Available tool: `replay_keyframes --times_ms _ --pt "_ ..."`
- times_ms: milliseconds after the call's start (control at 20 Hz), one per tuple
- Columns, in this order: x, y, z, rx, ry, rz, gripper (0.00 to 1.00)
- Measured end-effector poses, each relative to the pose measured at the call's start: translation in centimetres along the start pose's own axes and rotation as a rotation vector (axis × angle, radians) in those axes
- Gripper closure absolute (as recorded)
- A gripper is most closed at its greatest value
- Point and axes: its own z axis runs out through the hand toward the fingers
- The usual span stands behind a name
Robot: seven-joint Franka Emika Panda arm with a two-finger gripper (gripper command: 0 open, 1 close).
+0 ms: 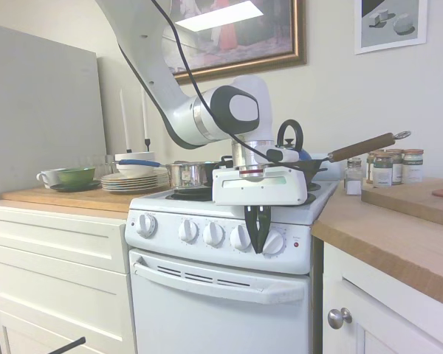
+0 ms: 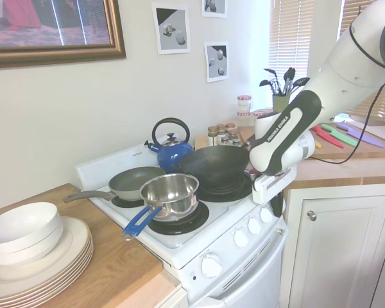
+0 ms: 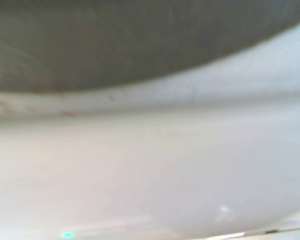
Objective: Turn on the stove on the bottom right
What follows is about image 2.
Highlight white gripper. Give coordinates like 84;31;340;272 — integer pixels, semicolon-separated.
252;166;298;218

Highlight white stove burner knob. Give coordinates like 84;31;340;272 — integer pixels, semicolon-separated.
259;207;274;224
233;229;250;248
247;218;262;234

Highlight black coil stove burner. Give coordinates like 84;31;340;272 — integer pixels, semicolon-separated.
147;200;210;235
197;173;253;203
111;194;145;209

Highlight white electric stove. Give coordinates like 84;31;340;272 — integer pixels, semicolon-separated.
74;141;289;308

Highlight white kitchen cabinet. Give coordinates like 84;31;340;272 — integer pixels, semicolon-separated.
282;183;385;308

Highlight black wok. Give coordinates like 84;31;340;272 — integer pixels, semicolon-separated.
172;136;256;184

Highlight white cabinet door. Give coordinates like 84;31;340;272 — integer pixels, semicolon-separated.
300;194;385;308

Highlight red kitchen knife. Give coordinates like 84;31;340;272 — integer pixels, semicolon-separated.
310;126;345;149

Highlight large white oven knob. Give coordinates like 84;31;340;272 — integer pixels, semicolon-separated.
201;252;223;278

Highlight green kitchen knife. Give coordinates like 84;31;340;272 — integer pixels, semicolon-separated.
320;123;360;147

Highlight green utensil holder cup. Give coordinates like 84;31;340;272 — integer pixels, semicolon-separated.
272;94;290;114

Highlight purple kitchen knife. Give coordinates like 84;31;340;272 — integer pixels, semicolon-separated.
336;121;385;148

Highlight black ladle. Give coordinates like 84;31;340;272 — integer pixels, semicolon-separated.
259;79;278;96

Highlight black slotted spatula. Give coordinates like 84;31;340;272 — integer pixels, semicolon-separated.
290;76;311;96

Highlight black kitchen tongs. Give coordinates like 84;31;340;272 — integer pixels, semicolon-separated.
282;67;296;96

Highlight black kitchen spoon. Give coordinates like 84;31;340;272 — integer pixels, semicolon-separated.
263;67;281;96

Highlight grey frying pan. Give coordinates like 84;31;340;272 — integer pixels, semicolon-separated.
62;166;166;203

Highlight paper print of grey shapes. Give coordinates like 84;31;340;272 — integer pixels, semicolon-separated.
151;2;191;55
201;0;228;19
203;40;230;83

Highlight cream dinner plate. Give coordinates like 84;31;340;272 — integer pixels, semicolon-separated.
0;247;94;304
0;243;94;300
0;239;93;296
0;235;92;292
0;252;94;307
0;216;91;288

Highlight white ceramic bowl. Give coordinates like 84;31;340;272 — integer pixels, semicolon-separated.
0;224;64;266
0;201;61;254

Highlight gold framed painting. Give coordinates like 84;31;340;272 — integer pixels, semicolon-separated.
0;0;127;70

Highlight steel saucepan with blue handle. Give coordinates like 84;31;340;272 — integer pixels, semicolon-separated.
121;173;200;241

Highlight long black robot cable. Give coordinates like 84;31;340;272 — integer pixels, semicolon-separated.
309;75;385;165

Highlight blue kettle with black handle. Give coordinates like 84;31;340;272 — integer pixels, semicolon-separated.
143;117;194;173

